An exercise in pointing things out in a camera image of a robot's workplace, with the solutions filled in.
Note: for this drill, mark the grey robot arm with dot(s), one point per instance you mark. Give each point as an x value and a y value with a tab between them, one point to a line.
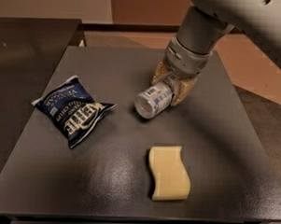
205	23

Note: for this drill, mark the yellow wavy sponge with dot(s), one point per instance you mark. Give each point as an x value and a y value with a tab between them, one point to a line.
170	176

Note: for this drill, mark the blue plastic water bottle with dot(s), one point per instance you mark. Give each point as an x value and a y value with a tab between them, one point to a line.
152	101

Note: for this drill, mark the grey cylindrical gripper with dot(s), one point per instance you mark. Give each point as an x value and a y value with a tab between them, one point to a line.
184	60

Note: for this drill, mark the blue chip bag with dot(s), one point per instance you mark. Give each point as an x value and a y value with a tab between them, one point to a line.
72	110

